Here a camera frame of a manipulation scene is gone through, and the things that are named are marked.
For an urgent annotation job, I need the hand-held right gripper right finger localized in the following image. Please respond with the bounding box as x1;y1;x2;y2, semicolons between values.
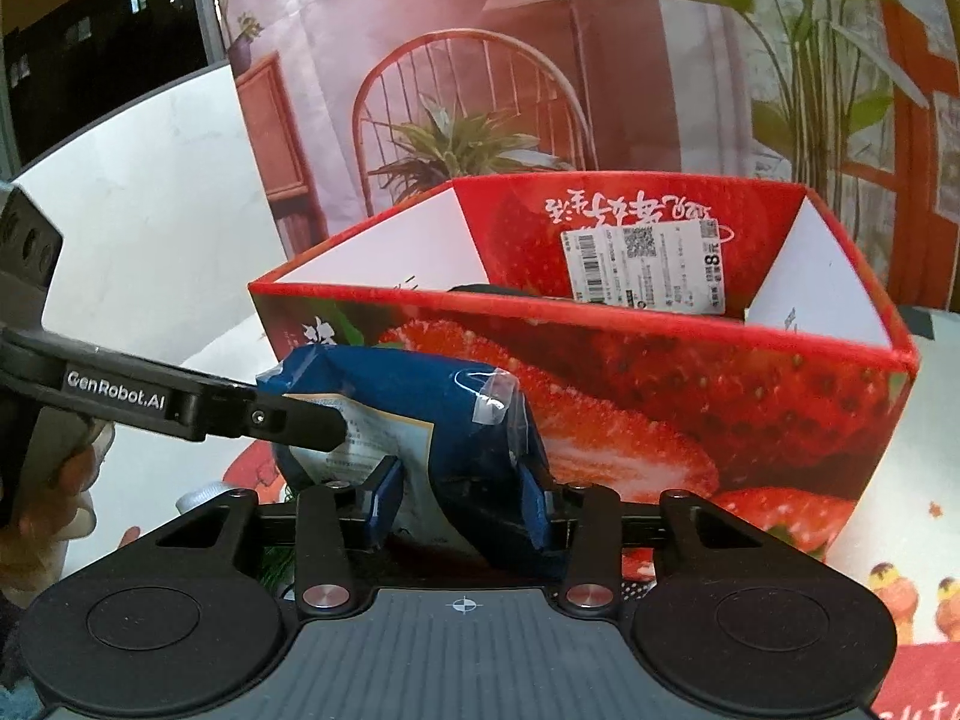
517;465;796;620

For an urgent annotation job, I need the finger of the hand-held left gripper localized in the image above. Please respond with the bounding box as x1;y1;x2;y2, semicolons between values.
204;387;350;455

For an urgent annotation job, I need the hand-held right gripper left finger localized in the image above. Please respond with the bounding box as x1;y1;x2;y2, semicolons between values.
154;456;406;622

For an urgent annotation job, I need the blue plastic packet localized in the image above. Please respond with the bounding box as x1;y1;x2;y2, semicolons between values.
257;345;571;578

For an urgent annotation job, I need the red strawberry print cardboard box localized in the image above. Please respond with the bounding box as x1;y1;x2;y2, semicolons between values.
247;171;920;567

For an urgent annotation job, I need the person's left hand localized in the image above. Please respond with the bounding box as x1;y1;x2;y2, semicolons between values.
0;424;117;605

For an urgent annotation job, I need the white marble pattern board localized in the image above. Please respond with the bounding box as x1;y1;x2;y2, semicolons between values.
11;62;331;466

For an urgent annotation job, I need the dark window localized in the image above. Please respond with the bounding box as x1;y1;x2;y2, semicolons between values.
0;0;215;170

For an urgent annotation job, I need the white printed tablecloth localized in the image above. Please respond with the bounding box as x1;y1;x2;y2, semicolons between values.
64;304;960;720

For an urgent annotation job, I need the printed room scene backdrop cloth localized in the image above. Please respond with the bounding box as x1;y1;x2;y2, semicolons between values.
204;0;960;308

